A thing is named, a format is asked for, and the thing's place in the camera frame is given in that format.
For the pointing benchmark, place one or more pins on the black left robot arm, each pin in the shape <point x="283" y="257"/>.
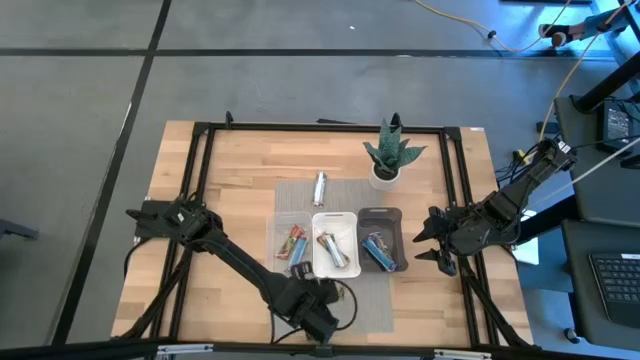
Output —
<point x="240" y="260"/>

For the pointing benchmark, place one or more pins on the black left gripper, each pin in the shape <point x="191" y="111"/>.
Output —
<point x="315" y="292"/>

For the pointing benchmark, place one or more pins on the brown orange granola bar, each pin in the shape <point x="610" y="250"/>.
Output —
<point x="324" y="240"/>

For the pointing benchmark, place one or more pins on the silvery blue granola bar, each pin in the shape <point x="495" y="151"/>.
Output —
<point x="337" y="256"/>

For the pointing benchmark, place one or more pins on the clear plastic bin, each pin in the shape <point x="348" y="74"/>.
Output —
<point x="275" y="225"/>

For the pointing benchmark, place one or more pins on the dark blue granola bar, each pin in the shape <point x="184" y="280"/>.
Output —
<point x="372" y="250"/>
<point x="386" y="248"/>

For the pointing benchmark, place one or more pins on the black aluminium table frame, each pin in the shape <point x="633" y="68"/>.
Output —
<point x="325" y="127"/>

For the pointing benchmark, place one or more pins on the black laptop keyboard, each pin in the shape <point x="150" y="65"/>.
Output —
<point x="617" y="287"/>

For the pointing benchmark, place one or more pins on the blue red-ended granola bar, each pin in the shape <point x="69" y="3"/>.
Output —
<point x="299" y="252"/>

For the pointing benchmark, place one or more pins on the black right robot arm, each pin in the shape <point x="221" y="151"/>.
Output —
<point x="520" y="192"/>

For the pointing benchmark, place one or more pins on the white round plant pot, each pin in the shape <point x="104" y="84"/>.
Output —
<point x="382" y="185"/>

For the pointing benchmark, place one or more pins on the grey side desk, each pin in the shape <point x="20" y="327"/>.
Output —
<point x="590" y="170"/>
<point x="580" y="280"/>

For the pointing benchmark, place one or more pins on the green snake plant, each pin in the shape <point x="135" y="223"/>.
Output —
<point x="392" y="150"/>

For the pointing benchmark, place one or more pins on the green and red granola bar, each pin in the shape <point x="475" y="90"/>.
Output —
<point x="291" y="240"/>

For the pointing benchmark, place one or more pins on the dark grey plastic bin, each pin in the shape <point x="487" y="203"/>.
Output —
<point x="380" y="217"/>

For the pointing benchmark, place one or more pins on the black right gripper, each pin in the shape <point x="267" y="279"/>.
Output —
<point x="467" y="232"/>

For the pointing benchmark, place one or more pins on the white plastic bin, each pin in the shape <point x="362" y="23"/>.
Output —
<point x="346" y="225"/>

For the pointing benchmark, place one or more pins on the grey woven placemat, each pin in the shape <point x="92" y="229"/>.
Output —
<point x="350" y="195"/>

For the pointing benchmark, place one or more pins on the person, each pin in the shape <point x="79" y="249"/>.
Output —
<point x="555" y="35"/>

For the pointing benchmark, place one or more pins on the pale blue-white granola bar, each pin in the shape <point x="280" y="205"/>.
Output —
<point x="319" y="189"/>

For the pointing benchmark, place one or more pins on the black gantry beam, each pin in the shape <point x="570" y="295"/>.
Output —
<point x="75" y="350"/>

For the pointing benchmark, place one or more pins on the black power device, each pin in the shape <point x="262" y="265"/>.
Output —
<point x="617" y="125"/>

